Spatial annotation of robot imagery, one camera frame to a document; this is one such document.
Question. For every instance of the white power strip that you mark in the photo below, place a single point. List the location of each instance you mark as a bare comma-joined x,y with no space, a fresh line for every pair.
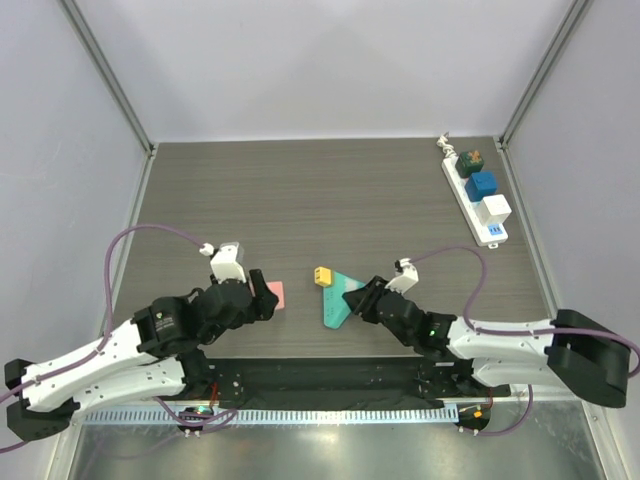
491,236

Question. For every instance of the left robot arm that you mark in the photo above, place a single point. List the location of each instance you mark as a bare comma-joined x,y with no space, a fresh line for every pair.
155,353

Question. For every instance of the white slotted cable duct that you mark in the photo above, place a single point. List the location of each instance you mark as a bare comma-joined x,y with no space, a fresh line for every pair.
147,415

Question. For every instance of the teal triangular socket adapter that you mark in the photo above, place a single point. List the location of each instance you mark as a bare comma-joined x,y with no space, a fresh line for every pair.
335,310

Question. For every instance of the aluminium frame post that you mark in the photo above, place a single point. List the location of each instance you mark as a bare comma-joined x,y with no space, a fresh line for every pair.
567,28
82,29

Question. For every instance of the pink cube plug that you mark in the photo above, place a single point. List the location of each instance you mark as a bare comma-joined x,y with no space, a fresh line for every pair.
277,287

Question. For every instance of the right aluminium frame post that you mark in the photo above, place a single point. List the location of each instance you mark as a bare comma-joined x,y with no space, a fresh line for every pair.
567,28

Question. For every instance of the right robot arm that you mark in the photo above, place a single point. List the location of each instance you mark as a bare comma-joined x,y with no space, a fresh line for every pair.
569,350

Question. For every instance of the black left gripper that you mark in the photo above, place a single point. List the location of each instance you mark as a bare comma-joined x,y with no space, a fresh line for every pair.
263,307

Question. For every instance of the left aluminium frame post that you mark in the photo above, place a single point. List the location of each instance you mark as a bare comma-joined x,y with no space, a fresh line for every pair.
82,29

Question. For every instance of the blue cube plug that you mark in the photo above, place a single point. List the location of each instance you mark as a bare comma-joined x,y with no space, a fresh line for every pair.
480,184

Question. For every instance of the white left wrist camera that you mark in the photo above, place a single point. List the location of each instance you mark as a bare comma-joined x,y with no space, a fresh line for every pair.
225,261

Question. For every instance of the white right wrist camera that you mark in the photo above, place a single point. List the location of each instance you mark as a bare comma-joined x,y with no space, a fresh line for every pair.
405,276

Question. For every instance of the yellow cube plug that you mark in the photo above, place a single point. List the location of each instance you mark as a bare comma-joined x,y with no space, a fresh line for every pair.
323,276

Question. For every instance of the white cube plug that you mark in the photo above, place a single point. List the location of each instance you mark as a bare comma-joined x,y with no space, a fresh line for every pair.
493,210

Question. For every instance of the dark green cube plug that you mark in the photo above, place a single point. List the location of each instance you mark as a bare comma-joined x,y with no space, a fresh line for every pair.
469,162

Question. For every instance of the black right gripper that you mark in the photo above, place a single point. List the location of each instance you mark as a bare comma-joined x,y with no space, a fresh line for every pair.
373,298

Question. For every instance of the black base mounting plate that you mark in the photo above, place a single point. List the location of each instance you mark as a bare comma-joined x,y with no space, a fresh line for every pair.
335,383

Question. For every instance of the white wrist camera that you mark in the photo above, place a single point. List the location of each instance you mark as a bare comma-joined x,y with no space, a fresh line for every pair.
405,276
225,261

